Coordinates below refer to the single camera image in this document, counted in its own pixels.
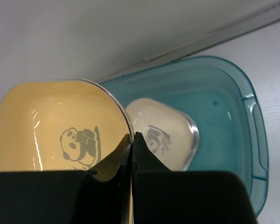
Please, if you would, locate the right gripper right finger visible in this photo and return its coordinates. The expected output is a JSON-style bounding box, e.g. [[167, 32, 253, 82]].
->
[[131, 132, 171, 224]]

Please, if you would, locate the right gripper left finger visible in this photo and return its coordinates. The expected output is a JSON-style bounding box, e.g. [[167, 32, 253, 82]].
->
[[84, 134, 132, 224]]

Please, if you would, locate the beige plate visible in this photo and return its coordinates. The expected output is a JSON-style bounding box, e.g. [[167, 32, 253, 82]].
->
[[126, 98, 200, 171]]

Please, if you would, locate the yellow plate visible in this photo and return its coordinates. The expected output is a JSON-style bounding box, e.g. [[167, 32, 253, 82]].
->
[[0, 80, 133, 224]]

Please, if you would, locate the teal plastic bin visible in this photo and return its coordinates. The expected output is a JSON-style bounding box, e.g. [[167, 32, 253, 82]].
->
[[101, 56, 269, 215]]

